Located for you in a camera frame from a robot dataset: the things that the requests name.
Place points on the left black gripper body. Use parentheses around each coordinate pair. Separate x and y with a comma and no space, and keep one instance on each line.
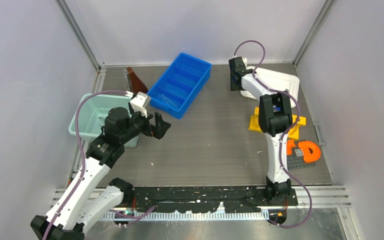
(139,124)

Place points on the grey building plate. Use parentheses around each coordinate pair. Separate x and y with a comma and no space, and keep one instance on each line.
(296,160)

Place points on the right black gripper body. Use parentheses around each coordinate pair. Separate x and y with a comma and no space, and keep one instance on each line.
(234,87)

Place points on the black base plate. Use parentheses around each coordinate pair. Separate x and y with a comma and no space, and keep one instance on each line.
(204,199)

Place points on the brown triangular stand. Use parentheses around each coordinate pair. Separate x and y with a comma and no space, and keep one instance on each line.
(135,84)

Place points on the yellow test tube rack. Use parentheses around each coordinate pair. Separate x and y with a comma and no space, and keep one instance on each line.
(292,134)

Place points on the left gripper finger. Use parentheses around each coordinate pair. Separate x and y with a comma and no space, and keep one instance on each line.
(160,129)
(158,120)

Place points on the white plastic tray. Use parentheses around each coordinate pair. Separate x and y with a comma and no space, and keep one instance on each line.
(278,82)

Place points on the blue funnel brush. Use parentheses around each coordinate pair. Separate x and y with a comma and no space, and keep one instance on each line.
(276,108)

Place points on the blue divided plastic bin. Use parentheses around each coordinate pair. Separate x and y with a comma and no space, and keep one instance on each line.
(181,82)

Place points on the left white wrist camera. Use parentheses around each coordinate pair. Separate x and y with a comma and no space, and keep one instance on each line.
(138,103)

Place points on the light green plastic tub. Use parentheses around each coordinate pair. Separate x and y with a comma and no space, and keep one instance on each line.
(94,111)

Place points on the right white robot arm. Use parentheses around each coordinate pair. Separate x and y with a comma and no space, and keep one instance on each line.
(275,119)

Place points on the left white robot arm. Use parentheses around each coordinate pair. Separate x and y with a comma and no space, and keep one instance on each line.
(72,216)

